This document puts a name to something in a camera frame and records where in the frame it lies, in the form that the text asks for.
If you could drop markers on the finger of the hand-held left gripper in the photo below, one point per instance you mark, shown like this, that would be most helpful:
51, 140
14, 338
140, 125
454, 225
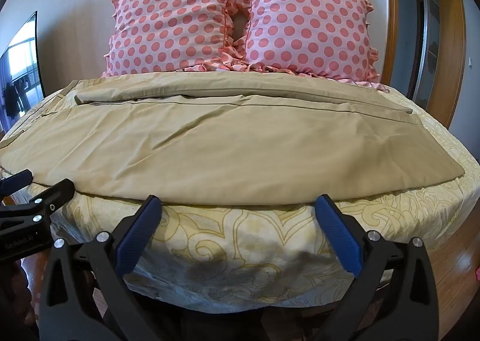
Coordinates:
17, 180
45, 204

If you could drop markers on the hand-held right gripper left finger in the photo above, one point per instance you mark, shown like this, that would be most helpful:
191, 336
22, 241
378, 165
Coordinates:
137, 230

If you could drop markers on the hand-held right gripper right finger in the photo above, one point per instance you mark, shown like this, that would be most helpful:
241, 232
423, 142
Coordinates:
337, 232

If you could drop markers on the khaki duvet cover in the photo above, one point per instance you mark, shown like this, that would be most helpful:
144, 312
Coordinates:
210, 142

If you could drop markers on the yellow floral bed sheet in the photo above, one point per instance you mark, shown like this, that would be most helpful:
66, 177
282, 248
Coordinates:
262, 243

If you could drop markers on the black television screen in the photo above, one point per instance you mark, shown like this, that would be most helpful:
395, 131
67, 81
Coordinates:
20, 74

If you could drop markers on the pink polka dot pillow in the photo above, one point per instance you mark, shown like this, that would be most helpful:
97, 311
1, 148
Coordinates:
305, 20
168, 21

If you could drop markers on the wooden door frame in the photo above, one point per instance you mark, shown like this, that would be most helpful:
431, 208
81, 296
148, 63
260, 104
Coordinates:
448, 44

